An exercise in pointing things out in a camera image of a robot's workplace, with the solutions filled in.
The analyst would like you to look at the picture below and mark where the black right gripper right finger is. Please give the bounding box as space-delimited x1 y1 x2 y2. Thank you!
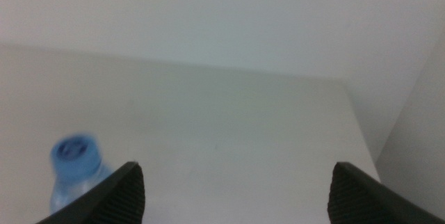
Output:
327 161 445 224

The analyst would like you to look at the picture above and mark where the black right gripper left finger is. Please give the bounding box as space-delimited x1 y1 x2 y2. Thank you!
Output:
34 161 146 224

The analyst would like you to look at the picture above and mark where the clear water bottle blue cap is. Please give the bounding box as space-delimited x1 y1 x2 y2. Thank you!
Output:
49 132 116 216

